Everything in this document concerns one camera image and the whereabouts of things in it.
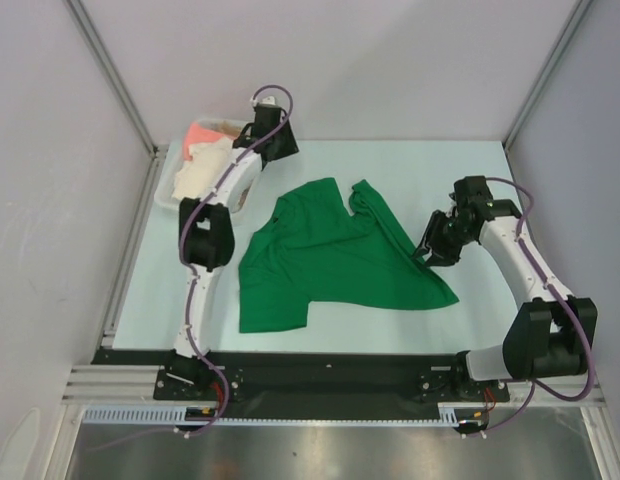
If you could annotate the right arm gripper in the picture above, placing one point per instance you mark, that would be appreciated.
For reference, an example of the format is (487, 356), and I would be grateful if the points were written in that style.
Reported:
(441, 237)

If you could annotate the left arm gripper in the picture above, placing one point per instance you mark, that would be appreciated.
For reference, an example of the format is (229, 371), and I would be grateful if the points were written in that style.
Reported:
(288, 145)

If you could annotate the green t shirt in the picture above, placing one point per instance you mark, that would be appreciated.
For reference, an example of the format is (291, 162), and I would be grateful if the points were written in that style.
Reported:
(319, 247)

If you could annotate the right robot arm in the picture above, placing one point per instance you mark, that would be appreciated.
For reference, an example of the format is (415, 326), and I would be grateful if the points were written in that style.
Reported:
(549, 342)

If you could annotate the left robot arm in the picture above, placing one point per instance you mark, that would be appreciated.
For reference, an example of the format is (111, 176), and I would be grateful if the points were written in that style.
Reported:
(206, 245)

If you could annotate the brown t shirt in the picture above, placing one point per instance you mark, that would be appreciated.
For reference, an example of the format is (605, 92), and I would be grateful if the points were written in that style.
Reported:
(228, 129)

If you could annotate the pink t shirt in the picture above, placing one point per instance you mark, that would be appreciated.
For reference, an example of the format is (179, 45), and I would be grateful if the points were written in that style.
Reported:
(198, 134)

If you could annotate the cream t shirt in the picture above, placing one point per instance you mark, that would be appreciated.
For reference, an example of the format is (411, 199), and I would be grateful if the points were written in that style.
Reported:
(208, 162)

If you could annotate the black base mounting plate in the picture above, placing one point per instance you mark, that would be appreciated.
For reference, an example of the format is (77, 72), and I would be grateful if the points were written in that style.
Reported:
(438, 378)

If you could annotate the white plastic basket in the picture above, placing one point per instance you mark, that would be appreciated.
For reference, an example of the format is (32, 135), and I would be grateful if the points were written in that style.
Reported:
(238, 193)

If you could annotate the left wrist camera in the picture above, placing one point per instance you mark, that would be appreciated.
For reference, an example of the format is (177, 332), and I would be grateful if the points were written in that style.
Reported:
(269, 100)

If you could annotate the left vertical aluminium post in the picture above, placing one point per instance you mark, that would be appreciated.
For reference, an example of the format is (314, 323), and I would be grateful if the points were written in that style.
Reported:
(104, 61)

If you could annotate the vertical aluminium post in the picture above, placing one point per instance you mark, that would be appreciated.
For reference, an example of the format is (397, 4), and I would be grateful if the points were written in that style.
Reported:
(104, 61)
(549, 67)

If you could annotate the slotted grey cable duct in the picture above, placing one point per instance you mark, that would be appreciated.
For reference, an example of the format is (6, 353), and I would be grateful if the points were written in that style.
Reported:
(435, 415)

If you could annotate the right vertical aluminium post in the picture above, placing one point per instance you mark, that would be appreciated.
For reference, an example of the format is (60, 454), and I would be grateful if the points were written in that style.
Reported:
(549, 67)

